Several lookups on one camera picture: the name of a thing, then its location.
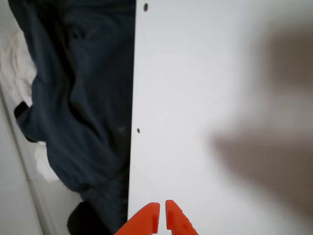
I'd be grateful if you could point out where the white crumpled cloth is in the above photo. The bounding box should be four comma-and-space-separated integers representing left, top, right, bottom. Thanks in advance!
0, 30, 39, 103

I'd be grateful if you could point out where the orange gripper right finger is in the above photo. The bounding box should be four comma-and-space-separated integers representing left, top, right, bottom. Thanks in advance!
165, 199, 200, 235

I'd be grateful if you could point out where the black object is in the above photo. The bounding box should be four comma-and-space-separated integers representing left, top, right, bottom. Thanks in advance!
67, 201, 115, 235

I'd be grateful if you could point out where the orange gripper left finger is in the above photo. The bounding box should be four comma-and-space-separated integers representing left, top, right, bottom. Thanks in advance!
116, 202, 161, 235

